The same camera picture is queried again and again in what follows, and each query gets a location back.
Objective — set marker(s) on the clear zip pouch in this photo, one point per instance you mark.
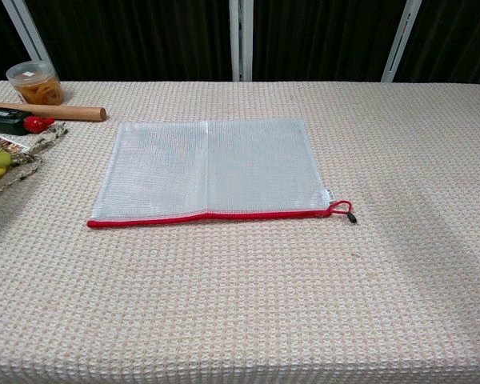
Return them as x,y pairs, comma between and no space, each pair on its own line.
208,172

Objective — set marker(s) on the beige waffle tablecloth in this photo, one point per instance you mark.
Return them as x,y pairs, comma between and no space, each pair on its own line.
264,300

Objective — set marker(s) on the wooden rolling pin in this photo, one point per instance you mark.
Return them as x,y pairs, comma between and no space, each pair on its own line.
72,113

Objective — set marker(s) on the clear jar of rubber bands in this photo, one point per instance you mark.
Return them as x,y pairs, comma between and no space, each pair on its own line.
36,86

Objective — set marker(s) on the printed photo card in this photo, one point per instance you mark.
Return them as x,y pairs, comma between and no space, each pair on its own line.
6,144

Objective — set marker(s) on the black handheld device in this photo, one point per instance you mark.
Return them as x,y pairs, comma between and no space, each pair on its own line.
6,121

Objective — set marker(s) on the white metal frame post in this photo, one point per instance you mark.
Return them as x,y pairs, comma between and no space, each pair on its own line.
402,40
28,32
241,40

